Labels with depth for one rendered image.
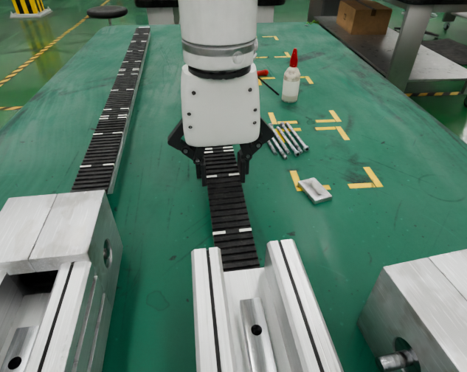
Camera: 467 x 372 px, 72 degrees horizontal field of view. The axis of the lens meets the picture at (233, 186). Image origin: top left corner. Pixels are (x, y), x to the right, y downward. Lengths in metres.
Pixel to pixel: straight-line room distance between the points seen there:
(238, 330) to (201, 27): 0.29
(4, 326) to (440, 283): 0.37
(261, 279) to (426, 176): 0.37
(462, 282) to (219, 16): 0.32
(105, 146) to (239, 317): 0.38
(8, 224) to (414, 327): 0.37
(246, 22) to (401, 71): 2.42
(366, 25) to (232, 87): 3.65
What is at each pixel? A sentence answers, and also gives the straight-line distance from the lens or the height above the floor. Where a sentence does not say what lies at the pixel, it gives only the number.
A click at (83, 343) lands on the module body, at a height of 0.84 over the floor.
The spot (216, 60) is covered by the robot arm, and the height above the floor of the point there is 0.99.
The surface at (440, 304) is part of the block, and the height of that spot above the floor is 0.87.
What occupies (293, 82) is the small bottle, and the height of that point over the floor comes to 0.83.
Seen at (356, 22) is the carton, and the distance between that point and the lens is 3.96.
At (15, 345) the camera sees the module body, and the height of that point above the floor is 0.84.
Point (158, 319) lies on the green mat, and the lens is 0.37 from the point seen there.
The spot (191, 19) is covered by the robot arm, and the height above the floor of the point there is 1.03.
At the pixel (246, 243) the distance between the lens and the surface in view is 0.41.
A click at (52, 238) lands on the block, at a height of 0.87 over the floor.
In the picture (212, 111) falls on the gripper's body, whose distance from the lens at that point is 0.40.
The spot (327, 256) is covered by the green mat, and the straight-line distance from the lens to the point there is 0.43.
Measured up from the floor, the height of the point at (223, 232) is 0.79.
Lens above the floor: 1.10
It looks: 39 degrees down
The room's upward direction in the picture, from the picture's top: straight up
